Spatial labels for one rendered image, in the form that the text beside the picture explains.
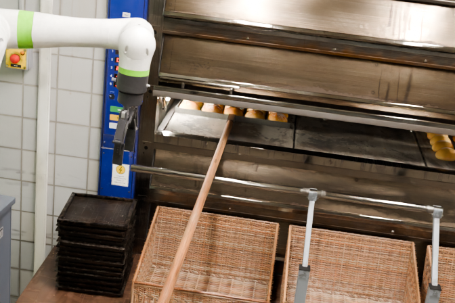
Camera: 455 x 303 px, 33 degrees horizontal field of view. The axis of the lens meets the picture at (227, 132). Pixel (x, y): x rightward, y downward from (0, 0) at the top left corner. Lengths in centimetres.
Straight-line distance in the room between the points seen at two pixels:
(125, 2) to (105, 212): 88
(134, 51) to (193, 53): 105
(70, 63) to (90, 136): 34
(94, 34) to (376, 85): 135
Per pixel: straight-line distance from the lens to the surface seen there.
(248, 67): 328
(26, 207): 373
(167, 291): 222
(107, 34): 240
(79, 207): 336
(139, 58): 228
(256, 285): 350
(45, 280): 346
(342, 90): 328
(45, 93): 348
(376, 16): 323
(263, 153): 338
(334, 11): 322
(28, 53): 341
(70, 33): 241
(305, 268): 294
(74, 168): 357
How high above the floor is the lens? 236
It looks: 19 degrees down
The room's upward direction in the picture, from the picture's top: 6 degrees clockwise
